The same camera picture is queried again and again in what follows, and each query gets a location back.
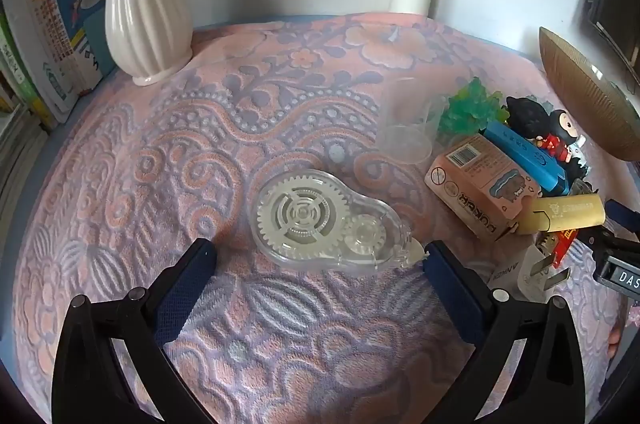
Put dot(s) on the white ribbed vase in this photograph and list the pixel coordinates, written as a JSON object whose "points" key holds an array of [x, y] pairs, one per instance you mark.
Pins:
{"points": [[145, 19]]}

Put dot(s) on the blue cover workbook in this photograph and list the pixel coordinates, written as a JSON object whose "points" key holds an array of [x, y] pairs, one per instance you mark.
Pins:
{"points": [[75, 19]]}

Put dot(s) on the white charger plug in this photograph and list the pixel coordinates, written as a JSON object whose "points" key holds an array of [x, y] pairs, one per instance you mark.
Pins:
{"points": [[530, 274]]}

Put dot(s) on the clear correction tape dispenser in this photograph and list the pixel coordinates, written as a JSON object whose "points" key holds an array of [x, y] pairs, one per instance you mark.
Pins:
{"points": [[300, 214]]}

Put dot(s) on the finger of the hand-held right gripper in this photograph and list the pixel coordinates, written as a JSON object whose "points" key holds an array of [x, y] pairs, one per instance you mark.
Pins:
{"points": [[620, 216]]}

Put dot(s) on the pink floral blanket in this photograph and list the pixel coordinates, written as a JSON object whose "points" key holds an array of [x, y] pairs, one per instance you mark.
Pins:
{"points": [[200, 144]]}

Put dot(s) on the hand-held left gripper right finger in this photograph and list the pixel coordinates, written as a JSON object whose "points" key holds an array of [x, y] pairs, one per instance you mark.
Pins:
{"points": [[450, 284]]}

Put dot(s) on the black wall television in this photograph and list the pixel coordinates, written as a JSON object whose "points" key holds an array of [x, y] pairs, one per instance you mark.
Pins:
{"points": [[617, 4]]}

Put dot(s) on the blue rectangular box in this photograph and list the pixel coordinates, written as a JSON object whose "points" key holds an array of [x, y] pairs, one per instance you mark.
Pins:
{"points": [[530, 154]]}

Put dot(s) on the stack of books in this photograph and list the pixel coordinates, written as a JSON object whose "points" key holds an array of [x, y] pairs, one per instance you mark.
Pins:
{"points": [[15, 144]]}

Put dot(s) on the green crystal plant toy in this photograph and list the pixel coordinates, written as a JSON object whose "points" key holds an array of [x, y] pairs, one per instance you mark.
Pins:
{"points": [[467, 109]]}

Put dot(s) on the gold rectangular box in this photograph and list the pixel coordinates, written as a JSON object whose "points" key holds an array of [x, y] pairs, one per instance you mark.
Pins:
{"points": [[565, 211]]}

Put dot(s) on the red packet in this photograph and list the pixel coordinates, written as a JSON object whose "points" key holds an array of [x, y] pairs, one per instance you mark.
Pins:
{"points": [[565, 246]]}

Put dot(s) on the white and green book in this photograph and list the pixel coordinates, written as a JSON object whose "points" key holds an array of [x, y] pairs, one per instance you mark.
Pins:
{"points": [[30, 29]]}

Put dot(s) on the pink cardboard box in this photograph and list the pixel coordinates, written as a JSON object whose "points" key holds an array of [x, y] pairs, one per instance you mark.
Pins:
{"points": [[475, 184]]}

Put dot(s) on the brown glass plate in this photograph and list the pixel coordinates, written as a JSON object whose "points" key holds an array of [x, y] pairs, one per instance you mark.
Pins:
{"points": [[585, 94]]}

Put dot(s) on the clear plastic cup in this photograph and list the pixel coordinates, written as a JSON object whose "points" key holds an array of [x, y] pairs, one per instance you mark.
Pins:
{"points": [[407, 129]]}

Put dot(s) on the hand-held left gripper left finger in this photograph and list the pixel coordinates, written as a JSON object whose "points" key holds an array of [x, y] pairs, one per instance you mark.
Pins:
{"points": [[185, 289]]}

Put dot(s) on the black-haired doll figurine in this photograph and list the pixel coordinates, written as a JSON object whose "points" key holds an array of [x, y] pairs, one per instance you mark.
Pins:
{"points": [[530, 117]]}

